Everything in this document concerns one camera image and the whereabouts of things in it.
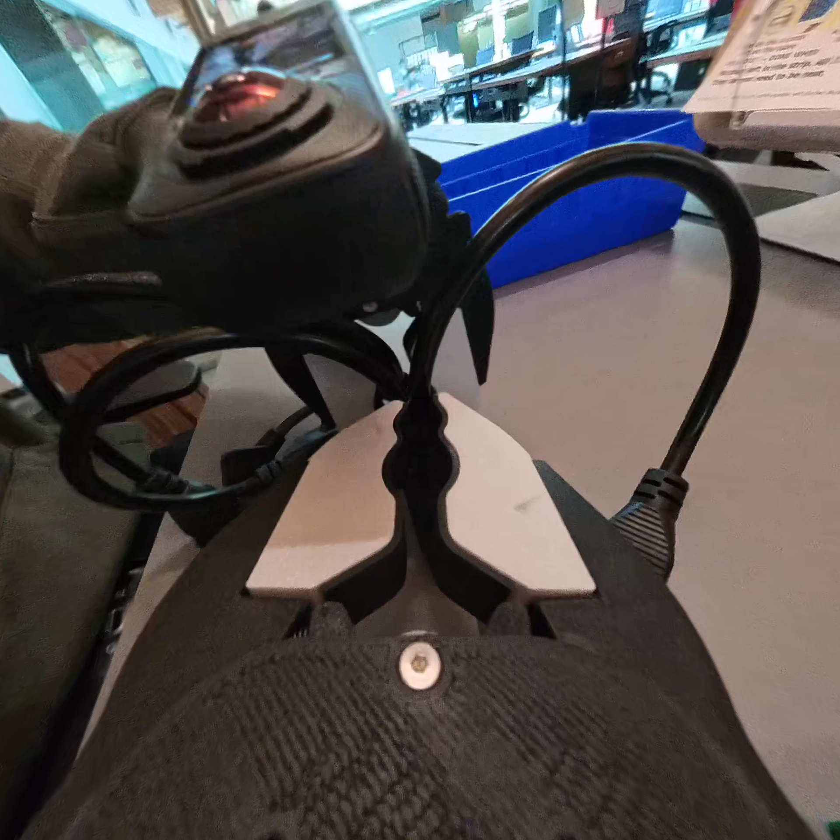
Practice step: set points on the person's left forearm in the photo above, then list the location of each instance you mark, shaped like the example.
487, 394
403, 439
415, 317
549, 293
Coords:
52, 170

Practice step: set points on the printed instruction sheet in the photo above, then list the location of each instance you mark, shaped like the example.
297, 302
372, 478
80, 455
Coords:
774, 72

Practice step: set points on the blue plastic bin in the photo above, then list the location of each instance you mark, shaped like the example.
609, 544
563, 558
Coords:
590, 223

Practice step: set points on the person's olive clothing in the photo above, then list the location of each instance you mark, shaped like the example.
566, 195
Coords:
52, 590

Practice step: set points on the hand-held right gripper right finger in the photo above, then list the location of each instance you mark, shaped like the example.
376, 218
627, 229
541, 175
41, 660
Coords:
518, 518

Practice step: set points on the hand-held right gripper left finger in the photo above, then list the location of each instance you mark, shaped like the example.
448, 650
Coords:
328, 512

